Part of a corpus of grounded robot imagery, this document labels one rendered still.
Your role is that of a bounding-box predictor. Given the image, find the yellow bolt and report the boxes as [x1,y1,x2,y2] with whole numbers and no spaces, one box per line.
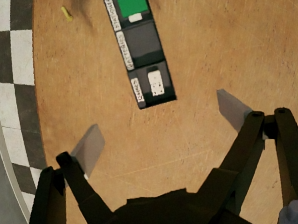
[61,6,73,22]

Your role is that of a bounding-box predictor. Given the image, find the black rack of three bins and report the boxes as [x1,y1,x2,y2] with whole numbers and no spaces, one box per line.
[103,0,177,110]

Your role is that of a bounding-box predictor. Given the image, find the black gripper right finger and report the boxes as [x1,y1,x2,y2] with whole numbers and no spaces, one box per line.
[170,89,298,224]

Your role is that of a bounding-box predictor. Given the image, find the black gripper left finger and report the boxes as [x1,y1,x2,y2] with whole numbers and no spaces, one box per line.
[29,124,123,224]

